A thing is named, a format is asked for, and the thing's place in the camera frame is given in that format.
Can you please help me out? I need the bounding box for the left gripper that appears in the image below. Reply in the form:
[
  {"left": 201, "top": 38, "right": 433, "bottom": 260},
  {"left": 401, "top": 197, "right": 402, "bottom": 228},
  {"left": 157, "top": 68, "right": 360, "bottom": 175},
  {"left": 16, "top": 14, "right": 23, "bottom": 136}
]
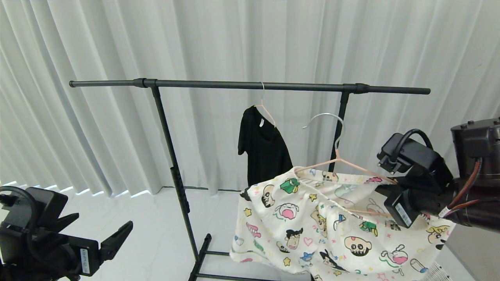
[{"left": 16, "top": 213, "right": 134, "bottom": 278}]

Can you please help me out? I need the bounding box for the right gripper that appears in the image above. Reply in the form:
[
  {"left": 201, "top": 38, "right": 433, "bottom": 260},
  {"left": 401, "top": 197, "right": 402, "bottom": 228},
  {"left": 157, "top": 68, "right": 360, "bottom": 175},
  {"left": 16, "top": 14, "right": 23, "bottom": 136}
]
[{"left": 375, "top": 183, "right": 454, "bottom": 229}]

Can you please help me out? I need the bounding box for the pink clothes hanger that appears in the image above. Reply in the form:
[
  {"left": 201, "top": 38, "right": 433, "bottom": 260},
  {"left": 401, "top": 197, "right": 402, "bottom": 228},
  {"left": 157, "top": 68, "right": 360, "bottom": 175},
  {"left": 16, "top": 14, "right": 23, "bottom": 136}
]
[
  {"left": 254, "top": 82, "right": 277, "bottom": 128},
  {"left": 295, "top": 113, "right": 398, "bottom": 217}
]

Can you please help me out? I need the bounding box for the cream printed garment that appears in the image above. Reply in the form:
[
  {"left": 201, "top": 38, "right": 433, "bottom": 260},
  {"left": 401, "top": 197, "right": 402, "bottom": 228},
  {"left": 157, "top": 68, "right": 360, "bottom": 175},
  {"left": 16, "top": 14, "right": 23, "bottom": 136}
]
[{"left": 230, "top": 167, "right": 455, "bottom": 281}]

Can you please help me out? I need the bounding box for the black T-shirt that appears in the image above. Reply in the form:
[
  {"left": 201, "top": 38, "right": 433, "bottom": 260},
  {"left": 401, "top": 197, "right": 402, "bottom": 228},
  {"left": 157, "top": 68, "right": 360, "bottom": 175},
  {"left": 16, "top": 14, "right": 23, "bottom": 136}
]
[{"left": 237, "top": 105, "right": 293, "bottom": 188}]

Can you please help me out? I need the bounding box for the white laundry basket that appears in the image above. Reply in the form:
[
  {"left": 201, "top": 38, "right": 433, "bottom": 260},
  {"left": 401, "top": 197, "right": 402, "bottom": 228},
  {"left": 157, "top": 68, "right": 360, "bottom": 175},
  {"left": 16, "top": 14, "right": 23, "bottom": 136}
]
[{"left": 424, "top": 261, "right": 452, "bottom": 281}]

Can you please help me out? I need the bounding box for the black clothes rack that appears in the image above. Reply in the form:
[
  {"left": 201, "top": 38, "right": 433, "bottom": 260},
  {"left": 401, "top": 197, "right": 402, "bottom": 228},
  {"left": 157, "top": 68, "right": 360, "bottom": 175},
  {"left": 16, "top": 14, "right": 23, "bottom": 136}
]
[{"left": 70, "top": 78, "right": 431, "bottom": 281}]

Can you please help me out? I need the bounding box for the white curtain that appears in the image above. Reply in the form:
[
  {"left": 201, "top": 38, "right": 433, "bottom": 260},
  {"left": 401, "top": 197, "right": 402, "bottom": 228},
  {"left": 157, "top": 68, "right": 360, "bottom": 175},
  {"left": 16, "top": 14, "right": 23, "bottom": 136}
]
[{"left": 0, "top": 0, "right": 500, "bottom": 197}]

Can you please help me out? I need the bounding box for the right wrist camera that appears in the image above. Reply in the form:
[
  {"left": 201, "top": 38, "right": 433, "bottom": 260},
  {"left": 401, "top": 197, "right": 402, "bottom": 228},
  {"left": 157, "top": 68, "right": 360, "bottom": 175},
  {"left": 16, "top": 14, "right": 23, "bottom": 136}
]
[{"left": 377, "top": 133, "right": 454, "bottom": 188}]

